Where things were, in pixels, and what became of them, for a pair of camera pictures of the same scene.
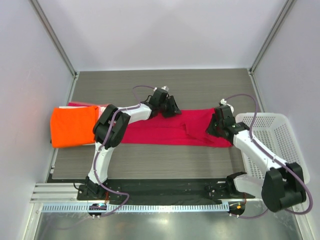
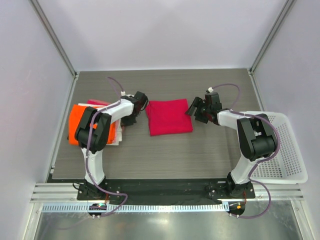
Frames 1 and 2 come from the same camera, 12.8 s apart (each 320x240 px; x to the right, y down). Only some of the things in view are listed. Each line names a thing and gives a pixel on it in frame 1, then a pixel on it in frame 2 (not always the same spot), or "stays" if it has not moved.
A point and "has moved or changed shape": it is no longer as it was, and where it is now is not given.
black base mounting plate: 128,191 stays
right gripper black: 210,130 to 196,103
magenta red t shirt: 189,129 has moved or changed shape
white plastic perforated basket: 275,131 stays
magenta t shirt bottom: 77,104 to 95,102
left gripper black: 173,109 to 125,122
